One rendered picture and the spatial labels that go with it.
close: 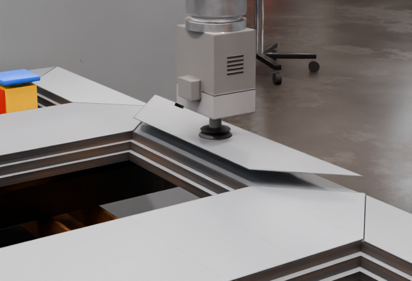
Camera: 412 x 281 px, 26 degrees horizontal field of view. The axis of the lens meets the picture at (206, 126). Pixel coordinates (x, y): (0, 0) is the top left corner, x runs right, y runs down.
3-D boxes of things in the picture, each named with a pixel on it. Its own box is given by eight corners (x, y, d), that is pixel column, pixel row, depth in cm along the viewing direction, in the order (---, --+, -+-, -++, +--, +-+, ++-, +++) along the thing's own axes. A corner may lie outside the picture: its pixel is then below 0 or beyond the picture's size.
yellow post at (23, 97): (13, 207, 140) (5, 89, 135) (1, 198, 144) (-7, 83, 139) (43, 200, 143) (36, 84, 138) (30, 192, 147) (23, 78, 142)
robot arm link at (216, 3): (208, -14, 103) (170, -21, 109) (208, 26, 104) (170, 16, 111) (259, -18, 107) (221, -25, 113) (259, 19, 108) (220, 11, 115)
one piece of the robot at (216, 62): (152, -4, 109) (155, 125, 114) (193, 6, 102) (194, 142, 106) (219, -10, 114) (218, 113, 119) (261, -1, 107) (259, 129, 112)
